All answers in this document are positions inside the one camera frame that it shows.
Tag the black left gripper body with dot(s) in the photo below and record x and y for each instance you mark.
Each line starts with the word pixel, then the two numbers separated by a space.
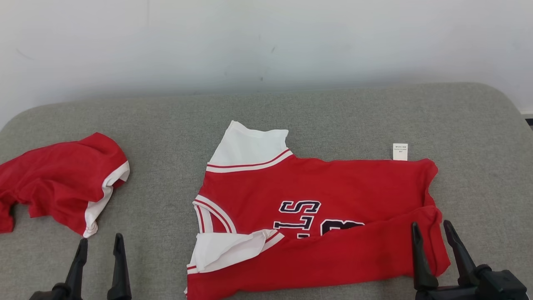
pixel 58 293

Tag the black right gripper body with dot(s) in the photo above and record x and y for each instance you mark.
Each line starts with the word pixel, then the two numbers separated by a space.
pixel 495 287

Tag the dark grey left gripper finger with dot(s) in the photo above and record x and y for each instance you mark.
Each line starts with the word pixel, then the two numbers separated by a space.
pixel 79 266
pixel 120 271

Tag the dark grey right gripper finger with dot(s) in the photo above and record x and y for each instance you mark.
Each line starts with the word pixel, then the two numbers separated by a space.
pixel 462 258
pixel 421 262

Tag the red shorts with white stripe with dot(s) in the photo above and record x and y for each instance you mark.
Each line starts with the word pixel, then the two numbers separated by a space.
pixel 54 179

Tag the red white lettered jersey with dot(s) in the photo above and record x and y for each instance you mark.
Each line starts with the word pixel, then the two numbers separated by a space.
pixel 354 187

